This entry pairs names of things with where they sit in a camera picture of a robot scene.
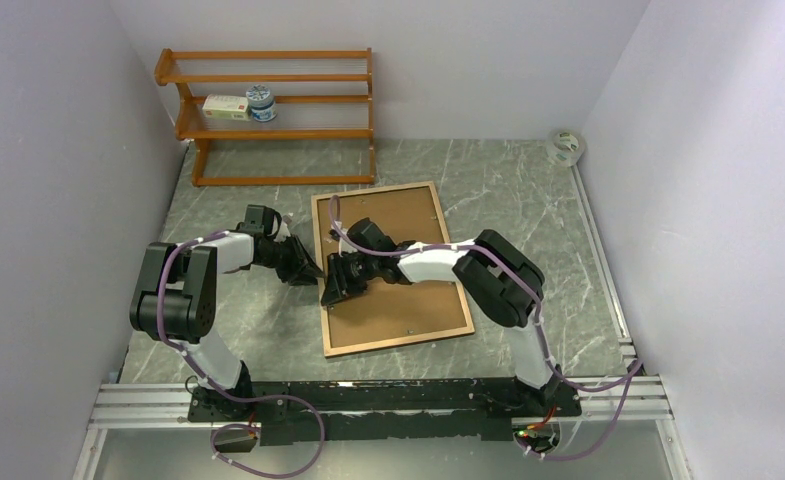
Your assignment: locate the wooden picture frame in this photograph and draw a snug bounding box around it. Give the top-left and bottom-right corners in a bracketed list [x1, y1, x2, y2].
[311, 182, 475, 358]

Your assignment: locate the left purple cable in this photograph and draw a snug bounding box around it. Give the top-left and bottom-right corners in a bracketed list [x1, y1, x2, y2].
[156, 230, 327, 480]

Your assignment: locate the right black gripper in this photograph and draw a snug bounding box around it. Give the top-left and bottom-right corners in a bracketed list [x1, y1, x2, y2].
[321, 253, 378, 308]

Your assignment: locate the purple cable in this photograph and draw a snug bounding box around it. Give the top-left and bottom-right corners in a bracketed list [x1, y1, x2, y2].
[156, 230, 327, 480]
[327, 195, 645, 463]

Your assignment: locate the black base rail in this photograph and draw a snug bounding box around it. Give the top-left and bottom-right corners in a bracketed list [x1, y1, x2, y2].
[187, 377, 582, 446]

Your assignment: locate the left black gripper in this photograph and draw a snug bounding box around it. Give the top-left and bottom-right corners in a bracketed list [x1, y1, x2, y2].
[259, 235, 325, 287]

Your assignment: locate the wooden shelf rack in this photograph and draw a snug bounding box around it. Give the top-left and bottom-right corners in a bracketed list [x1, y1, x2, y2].
[154, 48, 377, 187]

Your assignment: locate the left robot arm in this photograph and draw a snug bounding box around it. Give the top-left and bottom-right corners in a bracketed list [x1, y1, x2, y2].
[129, 204, 323, 420]

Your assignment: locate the clear tape roll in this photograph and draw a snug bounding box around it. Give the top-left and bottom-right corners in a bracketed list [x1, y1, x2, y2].
[545, 129, 586, 168]

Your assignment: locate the brown cardboard backing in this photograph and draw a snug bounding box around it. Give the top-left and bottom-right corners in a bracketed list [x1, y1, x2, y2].
[311, 181, 475, 358]

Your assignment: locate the white red box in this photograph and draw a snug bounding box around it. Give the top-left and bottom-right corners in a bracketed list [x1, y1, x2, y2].
[202, 94, 250, 121]

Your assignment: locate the blue white jar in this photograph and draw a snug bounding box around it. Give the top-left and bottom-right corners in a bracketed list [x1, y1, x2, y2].
[246, 84, 277, 123]

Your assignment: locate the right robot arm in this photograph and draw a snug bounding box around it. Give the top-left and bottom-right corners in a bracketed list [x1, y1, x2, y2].
[320, 217, 559, 415]

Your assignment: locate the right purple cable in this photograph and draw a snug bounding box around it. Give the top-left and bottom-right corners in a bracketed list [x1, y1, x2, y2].
[327, 195, 645, 463]

